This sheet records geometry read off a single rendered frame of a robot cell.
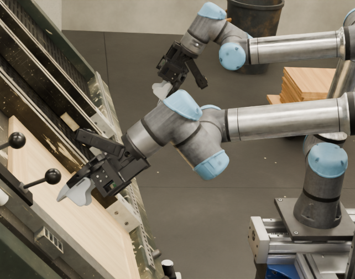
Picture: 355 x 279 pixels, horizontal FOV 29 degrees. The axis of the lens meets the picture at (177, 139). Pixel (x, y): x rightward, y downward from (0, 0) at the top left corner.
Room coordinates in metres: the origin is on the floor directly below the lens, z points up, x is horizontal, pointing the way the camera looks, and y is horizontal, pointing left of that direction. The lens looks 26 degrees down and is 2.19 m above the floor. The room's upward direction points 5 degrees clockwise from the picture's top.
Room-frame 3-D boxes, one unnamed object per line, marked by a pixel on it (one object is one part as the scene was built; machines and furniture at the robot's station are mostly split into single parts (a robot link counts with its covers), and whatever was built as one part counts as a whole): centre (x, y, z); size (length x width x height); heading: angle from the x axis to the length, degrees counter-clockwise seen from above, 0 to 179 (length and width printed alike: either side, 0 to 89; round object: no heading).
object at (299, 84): (4.92, -0.98, 0.20); 0.61 x 0.51 x 0.40; 9
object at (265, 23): (6.17, -0.58, 0.33); 0.54 x 0.54 x 0.65
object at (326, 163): (1.90, -0.46, 1.20); 0.13 x 0.12 x 0.14; 176
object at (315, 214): (1.89, -0.46, 1.09); 0.15 x 0.15 x 0.10
